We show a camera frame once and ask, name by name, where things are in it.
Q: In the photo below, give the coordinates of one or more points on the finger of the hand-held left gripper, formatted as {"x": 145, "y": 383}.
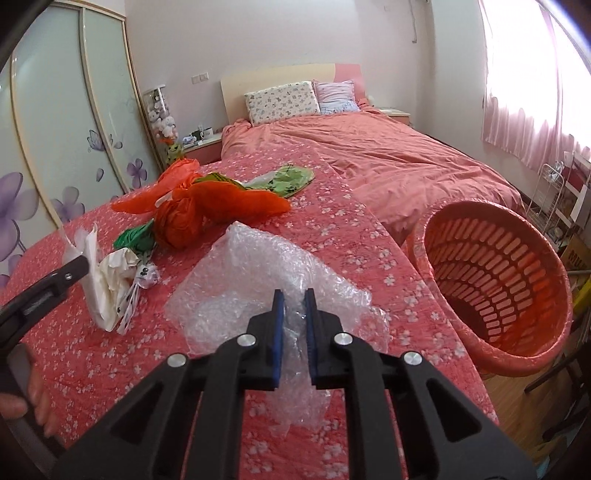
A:
{"x": 55, "y": 284}

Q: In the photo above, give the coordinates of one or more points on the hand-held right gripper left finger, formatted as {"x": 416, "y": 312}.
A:
{"x": 278, "y": 332}

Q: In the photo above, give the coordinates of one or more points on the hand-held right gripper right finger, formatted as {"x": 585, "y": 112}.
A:
{"x": 310, "y": 332}

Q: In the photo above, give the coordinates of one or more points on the clear bubble wrap sheet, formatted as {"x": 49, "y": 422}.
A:
{"x": 240, "y": 277}

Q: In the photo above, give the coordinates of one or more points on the orange plastic bag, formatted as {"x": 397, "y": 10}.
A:
{"x": 175, "y": 226}
{"x": 178, "y": 171}

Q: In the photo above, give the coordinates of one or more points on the orange slotted plastic basket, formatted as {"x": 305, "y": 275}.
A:
{"x": 485, "y": 277}

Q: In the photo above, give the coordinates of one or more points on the person's left hand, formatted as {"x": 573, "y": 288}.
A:
{"x": 42, "y": 401}

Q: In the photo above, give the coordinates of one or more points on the white black-printed plastic bag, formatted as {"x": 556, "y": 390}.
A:
{"x": 145, "y": 275}

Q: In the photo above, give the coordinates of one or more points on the plain green plastic bag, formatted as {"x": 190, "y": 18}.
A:
{"x": 134, "y": 237}

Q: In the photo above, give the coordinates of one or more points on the pink floral blanket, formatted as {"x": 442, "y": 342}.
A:
{"x": 115, "y": 369}

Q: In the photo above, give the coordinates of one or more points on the small clear plastic bag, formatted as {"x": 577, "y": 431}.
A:
{"x": 261, "y": 181}

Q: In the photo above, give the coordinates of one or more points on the green patterned plastic bag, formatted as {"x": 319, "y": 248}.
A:
{"x": 291, "y": 177}

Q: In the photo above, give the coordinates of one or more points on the flower-print sliding-door wardrobe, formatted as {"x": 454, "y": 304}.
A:
{"x": 60, "y": 115}

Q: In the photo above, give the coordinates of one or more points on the green plush toy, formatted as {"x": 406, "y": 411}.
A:
{"x": 174, "y": 151}

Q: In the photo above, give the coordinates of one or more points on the bed with pink duvet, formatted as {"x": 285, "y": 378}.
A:
{"x": 378, "y": 157}

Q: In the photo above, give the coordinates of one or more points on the pink nightstand with clutter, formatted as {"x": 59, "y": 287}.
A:
{"x": 201, "y": 148}

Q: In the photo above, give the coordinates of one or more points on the white mug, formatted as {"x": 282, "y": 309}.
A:
{"x": 207, "y": 132}

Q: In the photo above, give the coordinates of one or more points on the white floral pillow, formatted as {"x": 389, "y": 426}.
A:
{"x": 281, "y": 101}

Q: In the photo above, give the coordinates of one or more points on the pink nightstand with book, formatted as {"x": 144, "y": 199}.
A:
{"x": 396, "y": 113}

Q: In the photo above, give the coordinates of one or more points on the pink striped pillow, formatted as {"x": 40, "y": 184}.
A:
{"x": 336, "y": 97}

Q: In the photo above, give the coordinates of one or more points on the cream and pink headboard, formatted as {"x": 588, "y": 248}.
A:
{"x": 258, "y": 76}

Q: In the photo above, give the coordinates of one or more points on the yellow cardboard box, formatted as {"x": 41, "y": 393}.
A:
{"x": 577, "y": 256}

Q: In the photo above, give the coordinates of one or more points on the pink curtain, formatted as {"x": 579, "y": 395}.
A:
{"x": 526, "y": 92}

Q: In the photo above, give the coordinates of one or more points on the wall socket plate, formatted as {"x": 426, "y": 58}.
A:
{"x": 201, "y": 78}

